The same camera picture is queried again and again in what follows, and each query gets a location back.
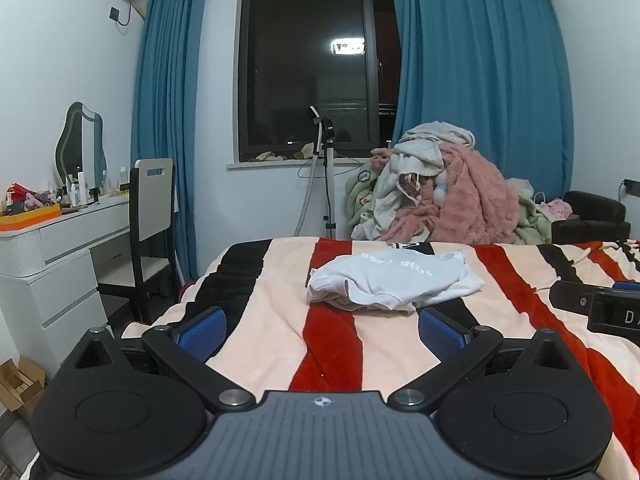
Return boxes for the green printed blanket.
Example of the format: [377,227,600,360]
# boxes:
[345,157,401,241]

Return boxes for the white shirt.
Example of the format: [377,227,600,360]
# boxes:
[306,247,485,314]

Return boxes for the garment steamer stand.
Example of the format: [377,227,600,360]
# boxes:
[294,105,339,241]

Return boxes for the wavy vanity mirror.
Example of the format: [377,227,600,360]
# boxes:
[52,101,108,189]

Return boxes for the black armchair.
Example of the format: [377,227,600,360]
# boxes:
[551,191,632,246]

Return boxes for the cream cloth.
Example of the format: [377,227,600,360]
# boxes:
[399,121,476,150]

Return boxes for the white dresser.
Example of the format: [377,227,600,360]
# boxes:
[0,194,135,377]

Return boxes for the dark window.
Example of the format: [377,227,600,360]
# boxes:
[227,0,404,171]

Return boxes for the cardboard box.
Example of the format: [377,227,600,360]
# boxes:
[0,355,47,422]

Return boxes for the wire clothes hanger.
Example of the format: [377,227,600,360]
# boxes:
[296,156,362,179]

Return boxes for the white hooded garment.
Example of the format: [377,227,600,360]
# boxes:
[372,138,448,227]

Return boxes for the blue curtain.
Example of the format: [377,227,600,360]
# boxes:
[131,0,211,282]
[390,0,575,198]

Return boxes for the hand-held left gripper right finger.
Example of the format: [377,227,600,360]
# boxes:
[387,306,588,413]

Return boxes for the red and pink trinkets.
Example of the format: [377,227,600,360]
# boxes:
[4,182,53,212]

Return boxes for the orange tray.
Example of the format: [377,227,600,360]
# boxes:
[0,207,64,233]

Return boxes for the row of cosmetic bottles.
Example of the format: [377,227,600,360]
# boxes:
[47,165,132,209]

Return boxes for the pile of clothes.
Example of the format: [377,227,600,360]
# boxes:
[372,141,522,246]

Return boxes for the pale green blanket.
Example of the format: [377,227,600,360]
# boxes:
[504,177,557,247]

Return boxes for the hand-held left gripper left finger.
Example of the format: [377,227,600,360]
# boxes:
[59,306,257,413]

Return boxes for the small pink garment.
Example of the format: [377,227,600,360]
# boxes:
[544,199,574,222]

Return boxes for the striped fleece blanket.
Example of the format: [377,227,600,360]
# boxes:
[122,236,640,480]

